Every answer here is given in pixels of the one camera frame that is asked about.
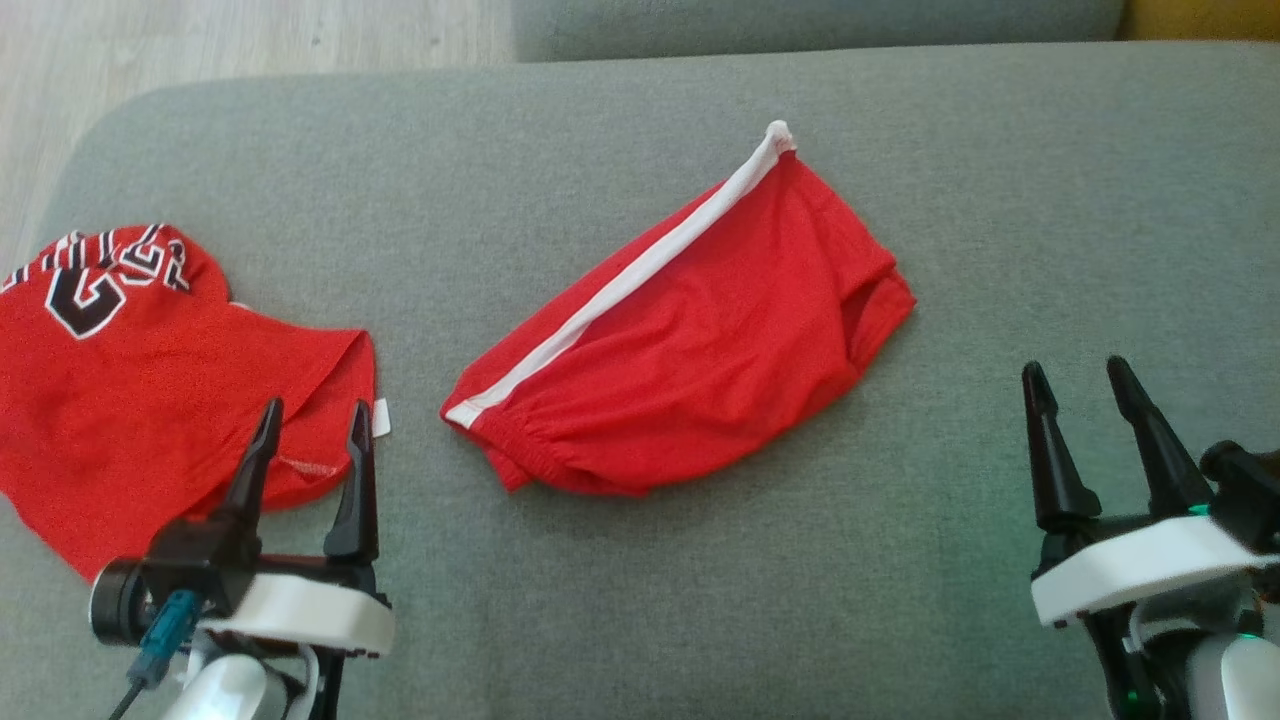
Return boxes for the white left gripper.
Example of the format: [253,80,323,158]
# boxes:
[193,397,396,720]

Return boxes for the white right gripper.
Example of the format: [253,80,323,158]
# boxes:
[1021,355,1272,720]

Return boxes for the red basketball jersey number 23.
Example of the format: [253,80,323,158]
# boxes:
[0,222,393,582]

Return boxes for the red shorts white side stripe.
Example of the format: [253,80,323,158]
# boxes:
[440,120,918,499]

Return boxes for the grey fabric sofa seat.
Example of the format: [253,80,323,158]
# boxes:
[0,40,1280,720]

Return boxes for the yellow panel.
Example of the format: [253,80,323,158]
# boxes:
[1120,0,1280,43]

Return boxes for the grey sofa back cushion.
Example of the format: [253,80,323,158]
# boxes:
[512,0,1128,64]

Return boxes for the left camera cable blue plug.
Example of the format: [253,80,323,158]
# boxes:
[105,589,203,720]

